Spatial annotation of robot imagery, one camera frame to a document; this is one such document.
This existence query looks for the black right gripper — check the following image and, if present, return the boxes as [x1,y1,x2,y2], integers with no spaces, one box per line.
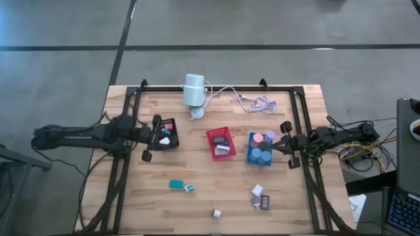
[272,121,308,170]

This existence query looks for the blue backlit keyboard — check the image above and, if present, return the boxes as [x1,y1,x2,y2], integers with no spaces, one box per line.
[387,191,420,236]

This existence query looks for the tangled floor cables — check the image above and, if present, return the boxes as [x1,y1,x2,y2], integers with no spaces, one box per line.
[337,130,398,173]

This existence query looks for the black aluminium table frame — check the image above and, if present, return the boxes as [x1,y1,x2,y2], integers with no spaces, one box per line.
[73,78,357,236]

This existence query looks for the blue plastic basket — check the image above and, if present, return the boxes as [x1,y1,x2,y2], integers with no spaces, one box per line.
[246,130,274,167]

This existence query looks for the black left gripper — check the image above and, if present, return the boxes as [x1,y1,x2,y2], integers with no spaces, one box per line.
[140,114,165,162]

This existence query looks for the grey metal stand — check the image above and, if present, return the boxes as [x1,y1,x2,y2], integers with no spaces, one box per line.
[0,144,53,230]

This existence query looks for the red plastic basket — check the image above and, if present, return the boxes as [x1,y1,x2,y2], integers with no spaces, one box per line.
[205,126,237,162]

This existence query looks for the white spot lamp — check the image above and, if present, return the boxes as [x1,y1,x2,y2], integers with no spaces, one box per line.
[182,73,207,108]

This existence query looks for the white computer mouse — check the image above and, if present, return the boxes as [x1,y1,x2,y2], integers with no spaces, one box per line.
[409,118,420,142]

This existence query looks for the white paper sheet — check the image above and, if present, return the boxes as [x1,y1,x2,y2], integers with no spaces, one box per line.
[348,193,368,224]

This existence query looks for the black plastic basket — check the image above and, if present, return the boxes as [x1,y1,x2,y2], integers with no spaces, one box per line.
[151,117,180,151]

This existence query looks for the white lamp cable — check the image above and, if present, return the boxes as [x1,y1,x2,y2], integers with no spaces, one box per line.
[196,78,279,115]

